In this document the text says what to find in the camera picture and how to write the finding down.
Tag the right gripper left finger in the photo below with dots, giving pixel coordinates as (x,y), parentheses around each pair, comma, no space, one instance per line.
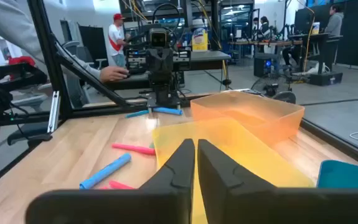
(172,186)

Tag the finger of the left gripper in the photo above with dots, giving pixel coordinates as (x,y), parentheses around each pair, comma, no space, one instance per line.
(167,68)
(155,68)

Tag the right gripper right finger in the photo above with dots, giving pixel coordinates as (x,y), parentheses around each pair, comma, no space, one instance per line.
(228,193)

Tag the blue highlighter marker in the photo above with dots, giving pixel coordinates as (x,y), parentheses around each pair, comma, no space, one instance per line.
(136,114)
(167,111)
(105,171)

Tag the pink highlighter marker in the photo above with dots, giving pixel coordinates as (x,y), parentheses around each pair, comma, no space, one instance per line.
(132,148)
(121,184)

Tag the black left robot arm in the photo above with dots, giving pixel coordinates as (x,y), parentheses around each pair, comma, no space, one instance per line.
(163,93)

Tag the person's hand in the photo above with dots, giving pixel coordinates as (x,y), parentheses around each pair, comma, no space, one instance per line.
(113,74)

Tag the person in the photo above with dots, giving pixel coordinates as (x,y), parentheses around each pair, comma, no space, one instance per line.
(334,23)
(264,29)
(116,40)
(255,23)
(4,25)

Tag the yellow wipes canister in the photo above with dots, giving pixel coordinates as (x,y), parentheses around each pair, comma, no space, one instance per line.
(315,28)
(200,40)

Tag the yellow translucent plastic bin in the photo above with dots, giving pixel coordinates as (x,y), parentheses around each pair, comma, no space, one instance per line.
(244,149)

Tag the black partition panel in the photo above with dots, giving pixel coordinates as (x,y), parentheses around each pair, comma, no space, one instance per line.
(93,42)

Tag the black equipment rack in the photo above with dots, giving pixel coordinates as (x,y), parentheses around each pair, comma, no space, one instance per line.
(187,12)

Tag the orange translucent plastic bin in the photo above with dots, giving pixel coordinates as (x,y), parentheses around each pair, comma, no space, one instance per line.
(259,124)

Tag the wooden work table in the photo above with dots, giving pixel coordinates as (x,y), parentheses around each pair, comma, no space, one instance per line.
(253,43)

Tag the black computer tower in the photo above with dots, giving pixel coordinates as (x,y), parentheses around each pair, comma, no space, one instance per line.
(264,67)

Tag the red plastic object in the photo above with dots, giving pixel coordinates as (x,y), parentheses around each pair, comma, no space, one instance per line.
(21,60)

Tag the teal plastic bin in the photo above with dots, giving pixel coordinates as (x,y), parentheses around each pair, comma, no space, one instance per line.
(346,175)

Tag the black floor box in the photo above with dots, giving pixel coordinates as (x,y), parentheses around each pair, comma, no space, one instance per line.
(325,78)

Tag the black standing desk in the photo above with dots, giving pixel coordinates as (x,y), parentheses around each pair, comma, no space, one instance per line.
(317,39)

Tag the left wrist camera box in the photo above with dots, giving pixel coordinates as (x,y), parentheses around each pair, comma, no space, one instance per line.
(158,39)

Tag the silver metal bracket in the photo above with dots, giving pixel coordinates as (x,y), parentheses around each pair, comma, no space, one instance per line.
(54,112)

